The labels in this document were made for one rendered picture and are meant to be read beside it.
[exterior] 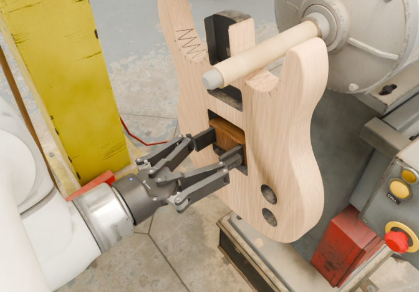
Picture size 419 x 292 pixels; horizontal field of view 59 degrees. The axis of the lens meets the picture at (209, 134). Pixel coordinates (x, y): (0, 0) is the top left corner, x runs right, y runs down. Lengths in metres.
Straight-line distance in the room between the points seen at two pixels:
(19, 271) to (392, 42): 0.51
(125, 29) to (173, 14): 2.34
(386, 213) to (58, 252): 0.53
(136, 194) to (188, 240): 1.20
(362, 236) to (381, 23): 0.70
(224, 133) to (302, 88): 0.23
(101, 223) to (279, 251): 0.96
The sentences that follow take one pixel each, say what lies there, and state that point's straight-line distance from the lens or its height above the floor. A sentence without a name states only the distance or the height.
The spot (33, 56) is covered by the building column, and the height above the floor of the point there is 0.81.
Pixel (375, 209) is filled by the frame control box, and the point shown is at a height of 0.99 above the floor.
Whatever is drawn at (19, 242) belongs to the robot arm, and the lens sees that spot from 0.34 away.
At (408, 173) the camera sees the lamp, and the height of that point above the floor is 1.11.
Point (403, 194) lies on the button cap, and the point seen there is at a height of 1.07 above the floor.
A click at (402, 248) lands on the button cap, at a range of 0.72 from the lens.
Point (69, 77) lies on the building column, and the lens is 1.49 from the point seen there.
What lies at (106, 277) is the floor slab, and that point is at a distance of 1.73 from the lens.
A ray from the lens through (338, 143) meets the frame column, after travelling 0.97.
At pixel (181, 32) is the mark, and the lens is 0.66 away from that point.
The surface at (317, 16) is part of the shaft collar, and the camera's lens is 0.60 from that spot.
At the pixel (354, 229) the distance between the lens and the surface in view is 1.14.
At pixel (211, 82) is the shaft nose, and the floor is 1.26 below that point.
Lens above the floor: 1.57
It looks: 49 degrees down
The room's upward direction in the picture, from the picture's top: straight up
